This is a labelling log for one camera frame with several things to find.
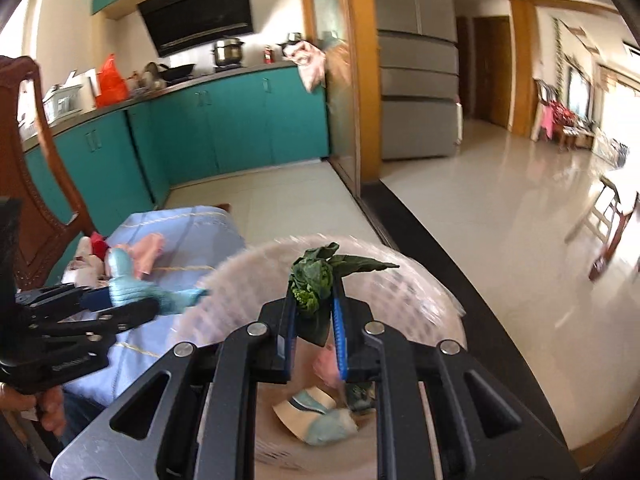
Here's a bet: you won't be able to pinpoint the carved brown wooden chair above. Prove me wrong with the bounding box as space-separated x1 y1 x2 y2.
1 56 96 289

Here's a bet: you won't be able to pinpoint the blue patterned seat cloth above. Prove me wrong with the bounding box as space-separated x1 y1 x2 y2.
64 206 245 406

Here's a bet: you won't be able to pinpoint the orange plastic bag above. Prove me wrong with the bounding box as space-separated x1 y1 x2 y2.
96 54 129 108

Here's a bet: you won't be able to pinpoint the pink printed plastic bag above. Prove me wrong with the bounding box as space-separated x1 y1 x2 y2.
116 233 165 280

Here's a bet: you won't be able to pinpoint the pink towel on counter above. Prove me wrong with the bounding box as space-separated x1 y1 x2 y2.
291 41 326 93

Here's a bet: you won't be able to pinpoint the white plastic bag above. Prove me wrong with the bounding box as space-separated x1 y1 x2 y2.
61 236 108 288

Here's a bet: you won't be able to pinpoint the black range hood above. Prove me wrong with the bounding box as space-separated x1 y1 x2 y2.
138 0 254 58

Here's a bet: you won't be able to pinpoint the white dish rack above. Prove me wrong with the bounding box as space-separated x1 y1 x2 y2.
42 84 82 125

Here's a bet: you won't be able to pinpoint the steel cooking pot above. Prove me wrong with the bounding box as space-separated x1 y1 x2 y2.
212 37 244 68

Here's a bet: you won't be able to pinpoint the teal kitchen cabinets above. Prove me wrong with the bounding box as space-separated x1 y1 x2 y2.
38 0 330 235

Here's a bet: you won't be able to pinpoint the light blue knit rag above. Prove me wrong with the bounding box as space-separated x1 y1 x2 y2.
107 248 208 315

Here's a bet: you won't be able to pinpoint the red plastic bag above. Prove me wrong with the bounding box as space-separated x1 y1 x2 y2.
89 232 110 260

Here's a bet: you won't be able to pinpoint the silver refrigerator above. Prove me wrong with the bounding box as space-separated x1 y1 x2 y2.
374 0 459 160

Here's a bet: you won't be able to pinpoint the white basket with liner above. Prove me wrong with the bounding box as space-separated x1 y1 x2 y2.
171 231 469 480

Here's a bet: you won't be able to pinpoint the light blue cloth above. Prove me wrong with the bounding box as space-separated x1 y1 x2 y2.
272 387 358 446

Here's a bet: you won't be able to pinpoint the green leafy vegetable scrap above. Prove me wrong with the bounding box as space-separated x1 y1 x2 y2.
288 242 398 347

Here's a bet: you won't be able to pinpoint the wooden door frame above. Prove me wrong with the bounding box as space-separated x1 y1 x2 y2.
302 0 382 197

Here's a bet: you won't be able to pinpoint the black wok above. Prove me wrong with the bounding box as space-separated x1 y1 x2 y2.
158 63 195 84

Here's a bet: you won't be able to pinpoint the person's left hand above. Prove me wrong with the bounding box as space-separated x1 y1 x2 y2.
0 382 66 437

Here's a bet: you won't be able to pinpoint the black kettle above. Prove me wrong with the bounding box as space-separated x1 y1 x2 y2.
279 32 304 58

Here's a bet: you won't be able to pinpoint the wooden stool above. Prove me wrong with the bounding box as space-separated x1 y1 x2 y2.
564 169 639 282

